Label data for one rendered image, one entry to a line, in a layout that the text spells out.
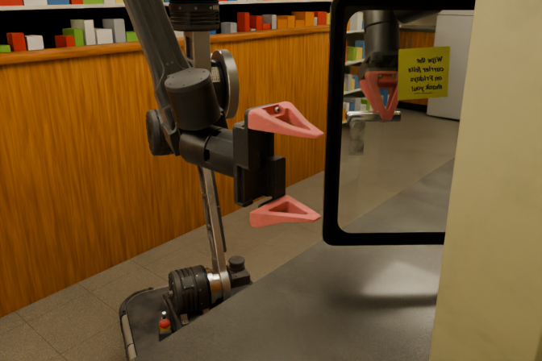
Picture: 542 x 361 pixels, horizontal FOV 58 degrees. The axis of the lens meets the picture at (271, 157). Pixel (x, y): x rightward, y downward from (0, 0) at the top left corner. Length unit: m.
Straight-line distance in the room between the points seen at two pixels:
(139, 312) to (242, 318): 1.27
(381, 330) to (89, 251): 2.09
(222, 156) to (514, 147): 0.32
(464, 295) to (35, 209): 2.10
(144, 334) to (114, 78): 1.23
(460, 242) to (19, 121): 2.01
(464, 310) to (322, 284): 0.28
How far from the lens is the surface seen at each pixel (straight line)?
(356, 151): 0.75
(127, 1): 0.72
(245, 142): 0.55
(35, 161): 2.40
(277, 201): 0.60
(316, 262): 0.88
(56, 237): 2.56
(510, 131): 0.53
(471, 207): 0.56
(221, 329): 0.73
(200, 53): 1.36
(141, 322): 1.95
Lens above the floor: 1.39
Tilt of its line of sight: 19 degrees down
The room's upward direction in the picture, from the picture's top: straight up
